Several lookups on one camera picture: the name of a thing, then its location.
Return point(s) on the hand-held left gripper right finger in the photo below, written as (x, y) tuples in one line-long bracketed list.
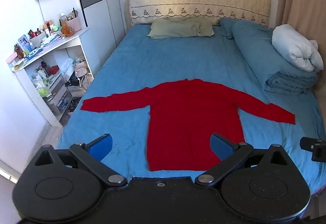
[(221, 147)]

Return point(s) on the blue pillow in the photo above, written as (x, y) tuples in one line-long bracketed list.
[(228, 26)]

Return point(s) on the clear plastic drawer unit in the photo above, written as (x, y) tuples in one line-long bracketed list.
[(59, 97)]

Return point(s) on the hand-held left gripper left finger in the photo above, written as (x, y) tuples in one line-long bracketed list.
[(102, 147)]

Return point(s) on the bed with blue sheet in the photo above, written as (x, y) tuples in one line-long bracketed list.
[(168, 63)]

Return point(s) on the red box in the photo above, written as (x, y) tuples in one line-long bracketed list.
[(54, 69)]

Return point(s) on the brown bottle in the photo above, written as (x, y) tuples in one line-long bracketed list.
[(19, 52)]

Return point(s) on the white lotion bottle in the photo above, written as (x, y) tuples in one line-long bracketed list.
[(62, 17)]

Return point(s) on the white storage box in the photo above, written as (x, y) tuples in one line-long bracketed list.
[(38, 40)]

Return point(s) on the red long-sleeve sweater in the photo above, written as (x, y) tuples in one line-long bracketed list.
[(188, 117)]

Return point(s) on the pink basket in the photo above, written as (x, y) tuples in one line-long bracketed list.
[(74, 23)]

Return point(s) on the beige tote bag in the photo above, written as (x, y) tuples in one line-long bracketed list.
[(82, 71)]

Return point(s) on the white plastic bag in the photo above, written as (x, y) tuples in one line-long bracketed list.
[(67, 68)]

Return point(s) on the orange bear toy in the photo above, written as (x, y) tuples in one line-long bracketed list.
[(67, 30)]

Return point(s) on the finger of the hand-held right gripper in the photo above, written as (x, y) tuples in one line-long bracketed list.
[(309, 143)]

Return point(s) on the folded blue duvet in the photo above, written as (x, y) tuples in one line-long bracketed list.
[(259, 53)]

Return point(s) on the white folded duvet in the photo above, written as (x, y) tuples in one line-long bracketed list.
[(293, 46)]

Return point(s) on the blue carton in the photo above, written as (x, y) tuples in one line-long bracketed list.
[(25, 43)]

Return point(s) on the green pillow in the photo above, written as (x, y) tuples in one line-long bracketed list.
[(178, 27)]

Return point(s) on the white shelf desk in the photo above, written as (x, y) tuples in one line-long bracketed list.
[(72, 44)]

